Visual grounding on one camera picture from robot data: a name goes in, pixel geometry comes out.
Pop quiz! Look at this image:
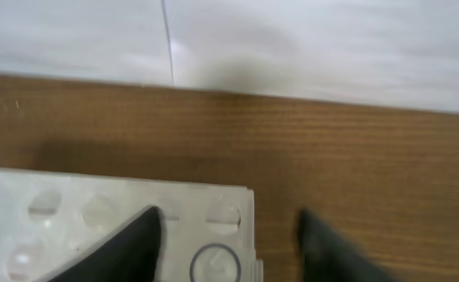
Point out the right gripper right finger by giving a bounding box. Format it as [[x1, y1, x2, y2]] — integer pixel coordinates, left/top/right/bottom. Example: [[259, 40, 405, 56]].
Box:
[[295, 209, 403, 282]]

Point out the clear test tube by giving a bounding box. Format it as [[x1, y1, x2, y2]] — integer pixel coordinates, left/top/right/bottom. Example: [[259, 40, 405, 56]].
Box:
[[189, 242, 242, 282]]

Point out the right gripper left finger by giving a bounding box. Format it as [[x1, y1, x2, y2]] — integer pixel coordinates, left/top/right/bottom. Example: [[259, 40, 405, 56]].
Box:
[[37, 205, 164, 282]]

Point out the white test tube rack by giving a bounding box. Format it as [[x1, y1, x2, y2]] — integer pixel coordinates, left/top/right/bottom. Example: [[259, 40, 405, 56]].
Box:
[[0, 166, 265, 282]]

